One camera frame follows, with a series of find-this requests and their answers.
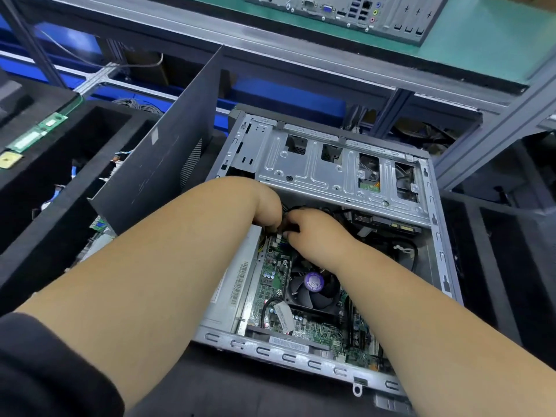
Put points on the yellow paper label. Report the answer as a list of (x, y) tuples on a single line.
[(9, 160)]

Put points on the person's black left sleeve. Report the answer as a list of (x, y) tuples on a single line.
[(52, 369)]

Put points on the black foam tray with boards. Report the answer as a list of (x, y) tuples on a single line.
[(43, 212)]

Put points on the green upper shelf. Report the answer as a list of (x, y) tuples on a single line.
[(486, 34)]

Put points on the person's right forearm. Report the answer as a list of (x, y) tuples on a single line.
[(452, 334)]

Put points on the green memory stick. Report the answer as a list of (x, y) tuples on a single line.
[(39, 133)]

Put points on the aluminium frame post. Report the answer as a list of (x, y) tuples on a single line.
[(495, 126)]

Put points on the grey computer case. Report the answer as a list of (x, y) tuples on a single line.
[(330, 160)]

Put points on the person's right hand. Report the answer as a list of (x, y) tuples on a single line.
[(317, 239)]

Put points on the person's left forearm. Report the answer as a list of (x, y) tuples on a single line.
[(148, 282)]

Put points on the silver power supply unit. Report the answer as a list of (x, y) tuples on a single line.
[(228, 295)]

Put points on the silver backed desktop computer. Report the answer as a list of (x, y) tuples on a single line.
[(365, 13)]

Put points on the empty black foam tray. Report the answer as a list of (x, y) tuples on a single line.
[(504, 256)]

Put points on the green motherboard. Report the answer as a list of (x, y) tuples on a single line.
[(269, 282)]

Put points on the black upright side panel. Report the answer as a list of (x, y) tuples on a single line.
[(165, 152)]

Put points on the person's left hand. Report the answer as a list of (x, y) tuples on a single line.
[(265, 204)]

